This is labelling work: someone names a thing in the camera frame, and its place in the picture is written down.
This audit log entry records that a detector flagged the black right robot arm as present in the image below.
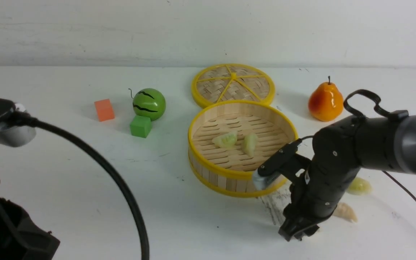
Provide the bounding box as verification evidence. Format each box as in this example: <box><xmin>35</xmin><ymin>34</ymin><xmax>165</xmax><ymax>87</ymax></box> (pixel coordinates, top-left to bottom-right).
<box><xmin>279</xmin><ymin>116</ymin><xmax>416</xmax><ymax>241</ymax></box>

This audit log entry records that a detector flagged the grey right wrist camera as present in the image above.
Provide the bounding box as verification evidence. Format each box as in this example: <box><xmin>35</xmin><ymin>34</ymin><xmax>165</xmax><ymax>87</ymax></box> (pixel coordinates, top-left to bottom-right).
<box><xmin>252</xmin><ymin>135</ymin><xmax>312</xmax><ymax>190</ymax></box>

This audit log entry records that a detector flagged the white pleated dumpling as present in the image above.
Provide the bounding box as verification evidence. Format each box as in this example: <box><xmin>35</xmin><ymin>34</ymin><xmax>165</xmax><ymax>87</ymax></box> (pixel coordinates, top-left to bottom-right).
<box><xmin>332</xmin><ymin>202</ymin><xmax>358</xmax><ymax>223</ymax></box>

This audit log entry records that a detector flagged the green toy watermelon ball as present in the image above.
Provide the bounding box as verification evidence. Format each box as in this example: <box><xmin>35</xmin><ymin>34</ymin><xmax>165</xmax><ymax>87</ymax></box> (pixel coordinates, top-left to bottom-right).
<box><xmin>129</xmin><ymin>88</ymin><xmax>166</xmax><ymax>121</ymax></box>

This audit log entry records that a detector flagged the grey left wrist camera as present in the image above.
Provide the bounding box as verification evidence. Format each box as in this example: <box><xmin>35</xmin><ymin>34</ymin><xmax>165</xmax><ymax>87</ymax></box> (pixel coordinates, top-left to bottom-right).
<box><xmin>0</xmin><ymin>98</ymin><xmax>36</xmax><ymax>148</ymax></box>

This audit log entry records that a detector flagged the orange yellow toy pear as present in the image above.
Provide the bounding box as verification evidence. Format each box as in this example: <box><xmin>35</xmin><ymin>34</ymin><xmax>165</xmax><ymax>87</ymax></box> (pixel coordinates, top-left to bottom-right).
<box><xmin>308</xmin><ymin>76</ymin><xmax>344</xmax><ymax>122</ymax></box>

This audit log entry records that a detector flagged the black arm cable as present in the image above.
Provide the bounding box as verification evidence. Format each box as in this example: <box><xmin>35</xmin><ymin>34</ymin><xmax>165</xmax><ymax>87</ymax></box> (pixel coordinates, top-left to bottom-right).
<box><xmin>296</xmin><ymin>89</ymin><xmax>416</xmax><ymax>228</ymax></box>
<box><xmin>13</xmin><ymin>111</ymin><xmax>150</xmax><ymax>260</ymax></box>

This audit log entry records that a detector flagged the orange foam cube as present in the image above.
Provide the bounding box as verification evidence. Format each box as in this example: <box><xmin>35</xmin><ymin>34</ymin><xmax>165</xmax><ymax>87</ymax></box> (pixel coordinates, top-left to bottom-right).
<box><xmin>94</xmin><ymin>99</ymin><xmax>115</xmax><ymax>122</ymax></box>

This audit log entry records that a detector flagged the pale green dumpling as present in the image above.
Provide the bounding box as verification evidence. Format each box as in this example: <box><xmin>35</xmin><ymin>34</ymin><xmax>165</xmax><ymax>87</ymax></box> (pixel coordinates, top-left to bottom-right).
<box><xmin>242</xmin><ymin>132</ymin><xmax>258</xmax><ymax>157</ymax></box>

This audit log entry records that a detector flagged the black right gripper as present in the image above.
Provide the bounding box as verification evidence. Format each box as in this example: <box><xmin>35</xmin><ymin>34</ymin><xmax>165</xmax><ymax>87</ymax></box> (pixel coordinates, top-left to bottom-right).
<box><xmin>278</xmin><ymin>159</ymin><xmax>360</xmax><ymax>242</ymax></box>

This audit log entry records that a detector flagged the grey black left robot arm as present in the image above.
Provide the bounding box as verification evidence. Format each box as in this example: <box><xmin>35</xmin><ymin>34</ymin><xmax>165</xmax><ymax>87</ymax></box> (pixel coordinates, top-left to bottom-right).
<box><xmin>0</xmin><ymin>198</ymin><xmax>60</xmax><ymax>260</ymax></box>

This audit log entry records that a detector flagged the green foam cube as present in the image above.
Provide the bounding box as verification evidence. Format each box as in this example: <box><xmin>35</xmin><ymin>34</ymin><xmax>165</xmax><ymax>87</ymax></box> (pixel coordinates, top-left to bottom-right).
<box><xmin>129</xmin><ymin>115</ymin><xmax>152</xmax><ymax>138</ymax></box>

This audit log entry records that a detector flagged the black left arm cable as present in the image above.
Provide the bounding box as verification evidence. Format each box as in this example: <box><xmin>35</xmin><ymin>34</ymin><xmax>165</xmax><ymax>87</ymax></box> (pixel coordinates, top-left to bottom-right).
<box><xmin>13</xmin><ymin>111</ymin><xmax>150</xmax><ymax>260</ymax></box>

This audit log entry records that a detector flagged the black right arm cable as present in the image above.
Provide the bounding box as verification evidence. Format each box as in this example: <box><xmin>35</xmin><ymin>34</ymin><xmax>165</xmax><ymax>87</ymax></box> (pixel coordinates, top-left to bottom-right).
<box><xmin>296</xmin><ymin>89</ymin><xmax>416</xmax><ymax>228</ymax></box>

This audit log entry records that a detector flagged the bamboo steamer lid yellow rim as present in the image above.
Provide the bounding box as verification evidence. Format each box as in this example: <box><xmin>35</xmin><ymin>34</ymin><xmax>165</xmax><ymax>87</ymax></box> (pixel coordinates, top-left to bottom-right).
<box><xmin>190</xmin><ymin>64</ymin><xmax>276</xmax><ymax>108</ymax></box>

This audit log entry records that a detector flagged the bamboo steamer tray yellow rim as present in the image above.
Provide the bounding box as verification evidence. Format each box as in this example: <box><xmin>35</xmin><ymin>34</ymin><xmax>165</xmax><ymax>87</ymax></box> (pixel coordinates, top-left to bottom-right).
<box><xmin>188</xmin><ymin>100</ymin><xmax>298</xmax><ymax>198</ymax></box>

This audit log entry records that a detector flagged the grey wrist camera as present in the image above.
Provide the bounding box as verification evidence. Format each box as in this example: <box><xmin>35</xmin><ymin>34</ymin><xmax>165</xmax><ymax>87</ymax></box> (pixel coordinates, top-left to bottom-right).
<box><xmin>252</xmin><ymin>135</ymin><xmax>312</xmax><ymax>190</ymax></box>
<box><xmin>0</xmin><ymin>98</ymin><xmax>36</xmax><ymax>148</ymax></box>

